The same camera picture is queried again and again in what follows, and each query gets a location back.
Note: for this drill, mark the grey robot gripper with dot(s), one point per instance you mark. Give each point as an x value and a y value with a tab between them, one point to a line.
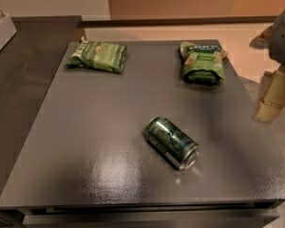
283	40

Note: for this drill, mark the green soda can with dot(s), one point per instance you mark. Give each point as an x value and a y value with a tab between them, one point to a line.
173	143

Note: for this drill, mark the green snack bag right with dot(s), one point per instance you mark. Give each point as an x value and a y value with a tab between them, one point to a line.
202	64

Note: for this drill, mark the green chip bag left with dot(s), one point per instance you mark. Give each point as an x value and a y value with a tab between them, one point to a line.
101	56

